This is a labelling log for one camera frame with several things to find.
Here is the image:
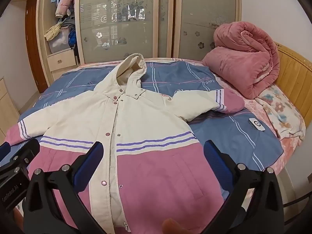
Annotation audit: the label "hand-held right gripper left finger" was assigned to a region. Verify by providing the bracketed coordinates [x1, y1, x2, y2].
[23, 141, 104, 234]

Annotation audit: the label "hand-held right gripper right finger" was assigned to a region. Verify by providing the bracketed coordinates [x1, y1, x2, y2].
[203, 140, 285, 234]

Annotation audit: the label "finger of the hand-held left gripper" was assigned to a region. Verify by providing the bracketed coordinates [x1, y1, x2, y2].
[0, 142, 12, 167]
[7, 139, 41, 176]

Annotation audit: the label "cream and pink hooded jacket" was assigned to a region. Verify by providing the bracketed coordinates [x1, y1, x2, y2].
[4, 53, 245, 232]

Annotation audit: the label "grey clothes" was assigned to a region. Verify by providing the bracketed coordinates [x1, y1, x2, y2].
[61, 15, 76, 28]

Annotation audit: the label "person's right hand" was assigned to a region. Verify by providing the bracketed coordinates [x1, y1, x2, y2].
[162, 219, 192, 234]

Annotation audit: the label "blue plaid bed sheet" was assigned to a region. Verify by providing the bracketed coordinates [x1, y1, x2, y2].
[18, 60, 284, 173]

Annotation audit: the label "light wooden cabinet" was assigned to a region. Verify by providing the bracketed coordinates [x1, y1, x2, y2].
[0, 77, 20, 137]

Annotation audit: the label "small white device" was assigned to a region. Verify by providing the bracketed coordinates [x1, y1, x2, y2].
[248, 118, 266, 131]

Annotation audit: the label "floral pillow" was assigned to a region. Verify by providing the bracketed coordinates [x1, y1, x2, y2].
[255, 84, 306, 142]

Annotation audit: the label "cream wardrobe drawer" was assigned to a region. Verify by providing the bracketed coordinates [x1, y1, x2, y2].
[47, 51, 78, 71]

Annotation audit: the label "pink rolled quilt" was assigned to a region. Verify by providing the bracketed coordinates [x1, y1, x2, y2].
[202, 21, 280, 100]

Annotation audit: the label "translucent storage box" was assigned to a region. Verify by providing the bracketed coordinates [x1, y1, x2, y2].
[47, 27, 74, 53]

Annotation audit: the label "wooden headboard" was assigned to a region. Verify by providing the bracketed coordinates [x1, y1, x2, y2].
[273, 41, 312, 149]

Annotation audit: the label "blue cloth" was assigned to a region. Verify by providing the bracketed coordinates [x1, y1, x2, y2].
[68, 28, 77, 49]

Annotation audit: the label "yellow cloth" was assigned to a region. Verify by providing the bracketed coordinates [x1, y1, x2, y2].
[44, 22, 64, 41]

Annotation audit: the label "frosted glass sliding door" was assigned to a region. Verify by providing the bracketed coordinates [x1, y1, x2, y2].
[173, 0, 242, 60]
[74, 0, 160, 65]

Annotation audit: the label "cream wardrobe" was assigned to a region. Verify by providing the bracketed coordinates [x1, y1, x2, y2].
[36, 0, 242, 86]

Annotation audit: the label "brown wooden door frame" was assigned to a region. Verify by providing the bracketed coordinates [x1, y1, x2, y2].
[24, 0, 49, 94]

